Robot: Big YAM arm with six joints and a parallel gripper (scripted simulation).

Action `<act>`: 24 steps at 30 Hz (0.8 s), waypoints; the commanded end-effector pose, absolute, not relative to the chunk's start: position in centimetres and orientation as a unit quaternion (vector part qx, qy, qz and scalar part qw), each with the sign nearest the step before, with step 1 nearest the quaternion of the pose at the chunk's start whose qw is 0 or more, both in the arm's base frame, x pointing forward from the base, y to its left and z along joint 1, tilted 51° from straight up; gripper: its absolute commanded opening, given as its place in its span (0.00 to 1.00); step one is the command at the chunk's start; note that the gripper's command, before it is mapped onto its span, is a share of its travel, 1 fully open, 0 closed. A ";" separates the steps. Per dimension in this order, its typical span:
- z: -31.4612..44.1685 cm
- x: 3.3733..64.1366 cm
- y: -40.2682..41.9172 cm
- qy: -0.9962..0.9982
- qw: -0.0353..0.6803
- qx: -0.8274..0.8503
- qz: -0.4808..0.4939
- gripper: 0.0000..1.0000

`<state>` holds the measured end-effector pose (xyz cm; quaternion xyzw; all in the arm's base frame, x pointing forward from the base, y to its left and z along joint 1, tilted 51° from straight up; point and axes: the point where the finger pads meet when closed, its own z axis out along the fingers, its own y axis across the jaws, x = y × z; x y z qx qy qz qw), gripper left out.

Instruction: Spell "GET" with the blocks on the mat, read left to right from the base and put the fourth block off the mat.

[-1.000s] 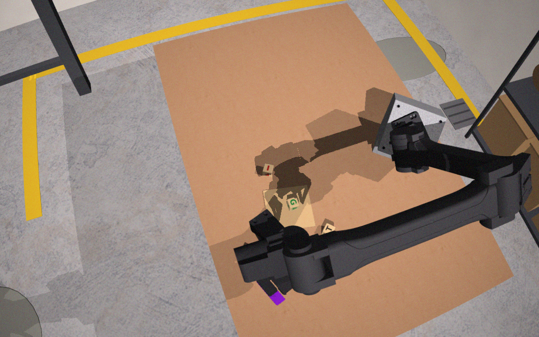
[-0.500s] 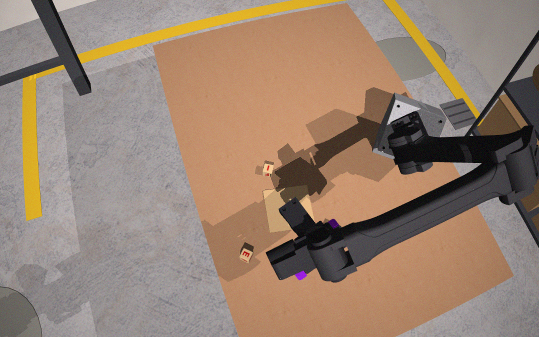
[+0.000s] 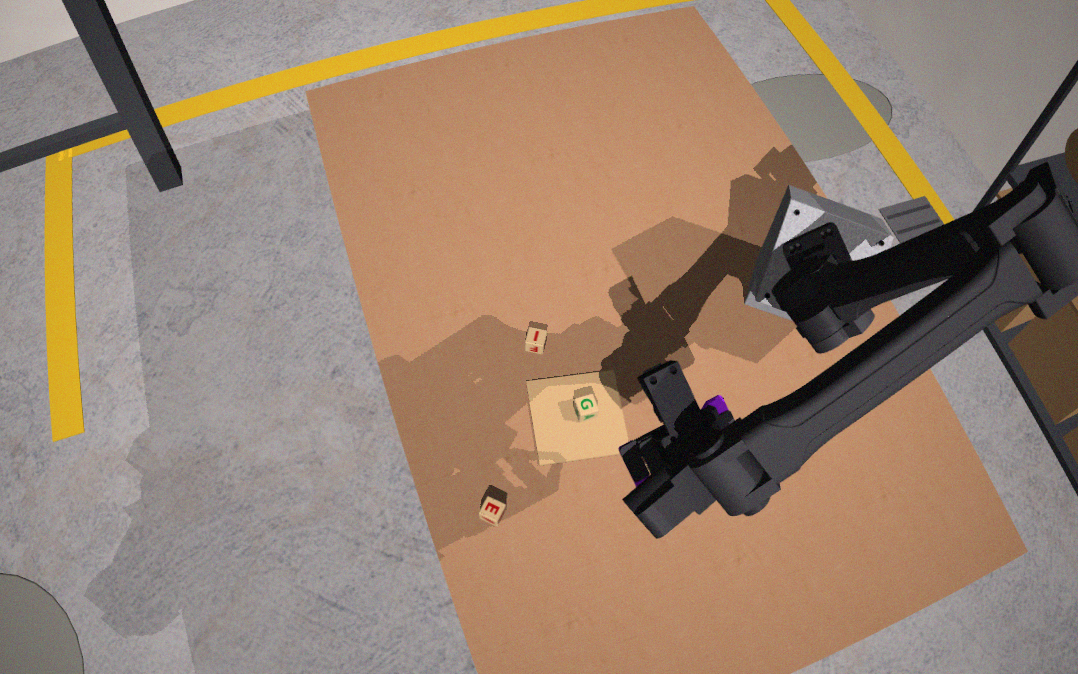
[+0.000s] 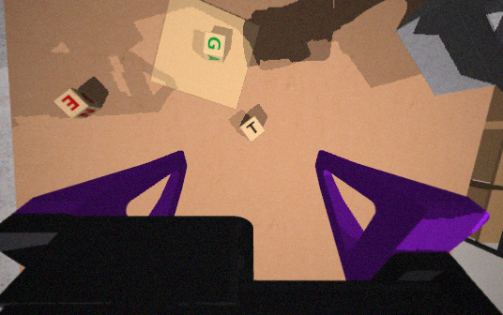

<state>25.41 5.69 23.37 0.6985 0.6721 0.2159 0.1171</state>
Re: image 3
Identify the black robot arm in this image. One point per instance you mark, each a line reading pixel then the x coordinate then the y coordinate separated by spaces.
pixel 784 434

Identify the tan flat mat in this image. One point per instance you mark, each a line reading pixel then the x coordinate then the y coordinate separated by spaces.
pixel 559 436

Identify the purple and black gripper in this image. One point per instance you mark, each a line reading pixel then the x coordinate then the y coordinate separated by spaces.
pixel 644 446

